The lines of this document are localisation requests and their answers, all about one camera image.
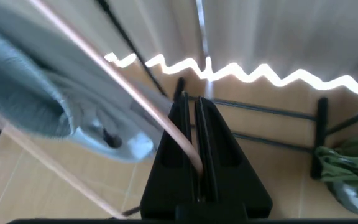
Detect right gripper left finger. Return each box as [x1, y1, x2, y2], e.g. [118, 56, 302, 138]
[139, 91, 199, 219]

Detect green garment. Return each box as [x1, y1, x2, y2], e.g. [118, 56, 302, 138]
[313, 133, 358, 203]

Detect pink clothes hanger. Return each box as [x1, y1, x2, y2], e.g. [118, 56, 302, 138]
[0, 0, 205, 220]

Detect beige curtain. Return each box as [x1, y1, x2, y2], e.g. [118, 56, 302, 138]
[20, 0, 358, 98]

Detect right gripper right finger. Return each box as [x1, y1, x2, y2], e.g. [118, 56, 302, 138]
[194, 96, 273, 219]

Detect black clothes rack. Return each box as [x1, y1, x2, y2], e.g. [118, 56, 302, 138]
[96, 0, 358, 180]

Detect pale grey shorts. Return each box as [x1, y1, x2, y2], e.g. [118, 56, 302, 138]
[0, 0, 176, 165]

